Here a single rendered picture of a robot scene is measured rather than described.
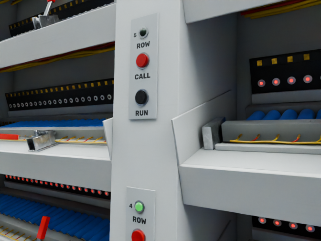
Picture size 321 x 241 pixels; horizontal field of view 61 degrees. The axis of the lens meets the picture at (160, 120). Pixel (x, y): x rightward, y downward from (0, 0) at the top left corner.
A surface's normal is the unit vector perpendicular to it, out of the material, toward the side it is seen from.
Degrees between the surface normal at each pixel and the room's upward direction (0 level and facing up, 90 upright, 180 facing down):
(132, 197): 90
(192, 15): 108
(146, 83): 90
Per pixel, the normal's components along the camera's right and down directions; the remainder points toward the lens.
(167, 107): -0.55, -0.07
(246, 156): -0.15, -0.97
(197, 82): 0.84, -0.02
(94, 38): -0.53, 0.25
